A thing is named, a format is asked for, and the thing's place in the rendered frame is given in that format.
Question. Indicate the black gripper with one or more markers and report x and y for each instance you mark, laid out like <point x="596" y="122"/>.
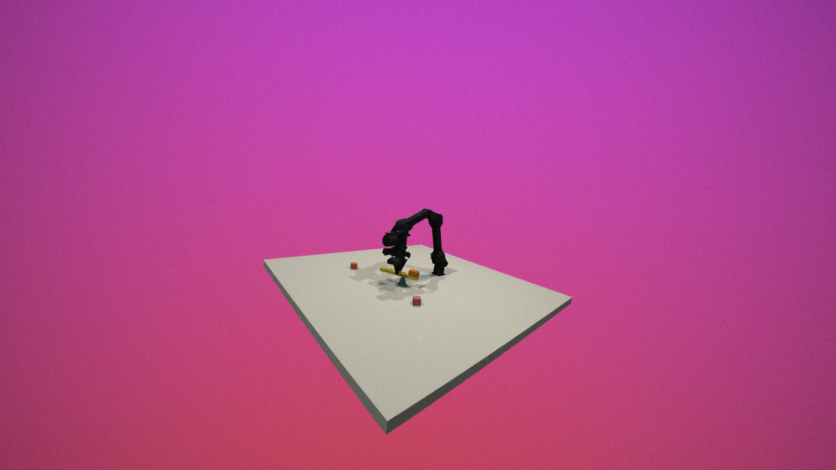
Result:
<point x="399" y="258"/>

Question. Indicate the yellow bar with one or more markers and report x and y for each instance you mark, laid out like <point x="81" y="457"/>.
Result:
<point x="412" y="274"/>

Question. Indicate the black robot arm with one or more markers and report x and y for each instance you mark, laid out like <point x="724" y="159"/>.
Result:
<point x="399" y="233"/>

